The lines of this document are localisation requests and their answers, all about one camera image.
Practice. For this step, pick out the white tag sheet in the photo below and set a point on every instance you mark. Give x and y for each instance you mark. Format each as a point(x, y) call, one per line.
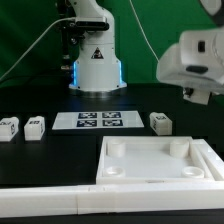
point(97, 120)

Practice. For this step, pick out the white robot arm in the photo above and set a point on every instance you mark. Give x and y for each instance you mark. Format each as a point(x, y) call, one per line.
point(97, 68)

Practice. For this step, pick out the white L-shaped obstacle fence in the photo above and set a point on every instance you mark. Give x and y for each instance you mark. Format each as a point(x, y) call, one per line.
point(108, 198)

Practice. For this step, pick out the white square tabletop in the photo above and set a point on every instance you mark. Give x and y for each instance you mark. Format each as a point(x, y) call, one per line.
point(139, 159)

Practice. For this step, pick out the black camera on robot base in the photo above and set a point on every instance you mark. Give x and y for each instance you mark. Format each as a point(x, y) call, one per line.
point(92, 23)

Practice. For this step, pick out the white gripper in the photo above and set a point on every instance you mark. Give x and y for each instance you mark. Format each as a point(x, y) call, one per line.
point(196, 61)

